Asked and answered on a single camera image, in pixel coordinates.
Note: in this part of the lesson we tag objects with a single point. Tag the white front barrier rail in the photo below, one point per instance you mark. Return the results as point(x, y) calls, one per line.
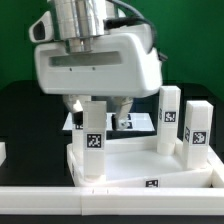
point(111, 201)

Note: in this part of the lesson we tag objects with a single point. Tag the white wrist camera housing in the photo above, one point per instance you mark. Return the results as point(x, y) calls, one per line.
point(42, 30)

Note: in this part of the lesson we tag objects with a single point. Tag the white marker tag sheet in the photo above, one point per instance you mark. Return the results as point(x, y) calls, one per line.
point(136, 122)

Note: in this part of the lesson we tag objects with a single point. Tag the white desk tabletop panel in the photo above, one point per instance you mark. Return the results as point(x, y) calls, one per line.
point(134, 162)

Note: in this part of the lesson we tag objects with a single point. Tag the white left barrier rail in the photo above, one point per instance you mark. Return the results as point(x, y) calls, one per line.
point(2, 152)

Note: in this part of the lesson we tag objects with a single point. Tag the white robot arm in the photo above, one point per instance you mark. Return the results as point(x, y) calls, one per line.
point(77, 23)

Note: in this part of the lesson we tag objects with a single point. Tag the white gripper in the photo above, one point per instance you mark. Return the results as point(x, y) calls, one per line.
point(121, 63)

